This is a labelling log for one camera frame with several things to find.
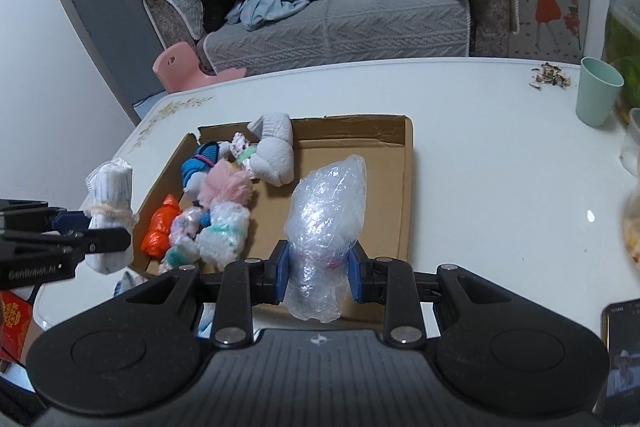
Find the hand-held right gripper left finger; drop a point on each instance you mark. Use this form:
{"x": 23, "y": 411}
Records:
{"x": 281, "y": 274}

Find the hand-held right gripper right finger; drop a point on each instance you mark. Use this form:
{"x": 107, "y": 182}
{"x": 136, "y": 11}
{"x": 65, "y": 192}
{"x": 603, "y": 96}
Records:
{"x": 356, "y": 274}

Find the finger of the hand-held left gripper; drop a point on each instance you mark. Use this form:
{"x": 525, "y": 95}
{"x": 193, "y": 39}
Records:
{"x": 72, "y": 221}
{"x": 105, "y": 241}

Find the white banded sock bundle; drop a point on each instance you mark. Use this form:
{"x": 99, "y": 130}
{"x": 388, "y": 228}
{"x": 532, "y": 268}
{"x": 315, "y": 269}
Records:
{"x": 112, "y": 187}

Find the clear plastic bundle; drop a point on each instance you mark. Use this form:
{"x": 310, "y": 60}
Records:
{"x": 325, "y": 217}

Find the cardboard box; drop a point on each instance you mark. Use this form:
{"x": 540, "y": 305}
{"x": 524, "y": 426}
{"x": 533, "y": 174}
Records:
{"x": 360, "y": 187}

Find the blue striped sock bundle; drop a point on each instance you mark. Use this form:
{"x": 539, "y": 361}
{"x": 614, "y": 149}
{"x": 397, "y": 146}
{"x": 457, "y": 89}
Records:
{"x": 197, "y": 167}

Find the red packet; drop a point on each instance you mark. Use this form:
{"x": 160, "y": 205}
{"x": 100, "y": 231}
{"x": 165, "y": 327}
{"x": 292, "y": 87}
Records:
{"x": 12, "y": 322}

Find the white blue sock bundle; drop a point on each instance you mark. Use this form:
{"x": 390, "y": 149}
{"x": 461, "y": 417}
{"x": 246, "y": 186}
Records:
{"x": 205, "y": 319}
{"x": 131, "y": 284}

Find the orange plastic bag bundle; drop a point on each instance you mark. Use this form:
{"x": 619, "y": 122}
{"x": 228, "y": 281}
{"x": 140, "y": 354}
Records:
{"x": 160, "y": 227}

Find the white teal fuzzy sock bundle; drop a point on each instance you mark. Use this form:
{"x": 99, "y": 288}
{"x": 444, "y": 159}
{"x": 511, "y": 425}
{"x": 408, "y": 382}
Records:
{"x": 225, "y": 232}
{"x": 180, "y": 254}

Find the pastel patterned sock bundle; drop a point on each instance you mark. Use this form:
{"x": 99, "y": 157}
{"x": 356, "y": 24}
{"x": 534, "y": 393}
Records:
{"x": 186, "y": 224}

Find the pink fluffy sock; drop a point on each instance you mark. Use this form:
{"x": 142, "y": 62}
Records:
{"x": 227, "y": 187}

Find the grey white sock bundle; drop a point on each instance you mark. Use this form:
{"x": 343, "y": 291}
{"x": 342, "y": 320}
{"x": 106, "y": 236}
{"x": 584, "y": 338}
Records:
{"x": 272, "y": 152}

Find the pink plastic stool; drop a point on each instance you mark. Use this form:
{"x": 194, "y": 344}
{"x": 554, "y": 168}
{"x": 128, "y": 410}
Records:
{"x": 175, "y": 67}

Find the grey door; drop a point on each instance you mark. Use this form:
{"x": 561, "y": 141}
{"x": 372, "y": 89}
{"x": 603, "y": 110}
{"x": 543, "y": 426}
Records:
{"x": 100, "y": 17}

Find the pile of seed shells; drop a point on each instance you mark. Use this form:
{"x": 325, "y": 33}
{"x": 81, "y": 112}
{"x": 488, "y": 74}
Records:
{"x": 550, "y": 76}

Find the black smartphone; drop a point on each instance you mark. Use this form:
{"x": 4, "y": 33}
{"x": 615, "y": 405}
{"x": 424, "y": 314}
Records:
{"x": 622, "y": 357}

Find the food container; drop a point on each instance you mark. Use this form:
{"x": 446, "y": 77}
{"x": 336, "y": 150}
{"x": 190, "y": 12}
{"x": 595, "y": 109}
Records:
{"x": 634, "y": 232}

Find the green cup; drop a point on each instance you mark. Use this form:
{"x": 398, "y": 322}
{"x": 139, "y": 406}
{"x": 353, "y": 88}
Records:
{"x": 597, "y": 97}

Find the clear glass container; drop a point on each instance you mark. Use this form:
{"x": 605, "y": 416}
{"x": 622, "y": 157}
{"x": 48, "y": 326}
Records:
{"x": 632, "y": 142}

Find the glass jar with green plant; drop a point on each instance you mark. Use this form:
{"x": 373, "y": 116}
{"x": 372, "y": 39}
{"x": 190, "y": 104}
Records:
{"x": 625, "y": 47}

